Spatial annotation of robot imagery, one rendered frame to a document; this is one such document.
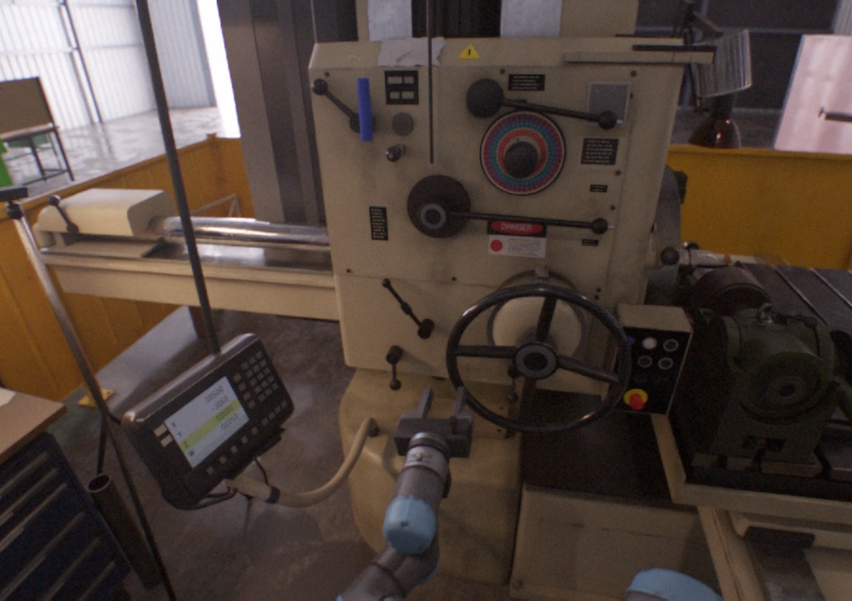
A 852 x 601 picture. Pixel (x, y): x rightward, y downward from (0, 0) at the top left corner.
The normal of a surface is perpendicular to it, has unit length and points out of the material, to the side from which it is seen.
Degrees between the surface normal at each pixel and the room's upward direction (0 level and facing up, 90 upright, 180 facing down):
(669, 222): 47
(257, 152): 90
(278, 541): 0
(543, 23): 90
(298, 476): 0
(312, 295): 90
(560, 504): 90
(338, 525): 0
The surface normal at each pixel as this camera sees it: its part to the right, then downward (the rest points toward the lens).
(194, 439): 0.83, -0.10
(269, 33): -0.21, 0.48
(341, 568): -0.02, -0.87
